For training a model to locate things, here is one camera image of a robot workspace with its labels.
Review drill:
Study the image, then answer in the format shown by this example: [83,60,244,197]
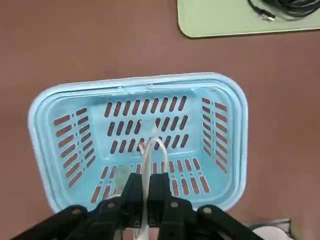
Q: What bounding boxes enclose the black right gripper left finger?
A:
[9,172,148,240]

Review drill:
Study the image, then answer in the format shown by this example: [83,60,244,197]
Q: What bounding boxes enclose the coiled black cable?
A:
[247,0,320,23]

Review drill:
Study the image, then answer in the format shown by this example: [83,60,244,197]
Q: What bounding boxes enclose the light blue plastic basket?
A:
[27,72,249,213]

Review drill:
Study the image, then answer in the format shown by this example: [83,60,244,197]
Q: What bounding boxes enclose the light green tray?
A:
[176,0,320,39]

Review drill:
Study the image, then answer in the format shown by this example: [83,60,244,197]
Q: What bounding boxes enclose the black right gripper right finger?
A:
[147,172,266,240]

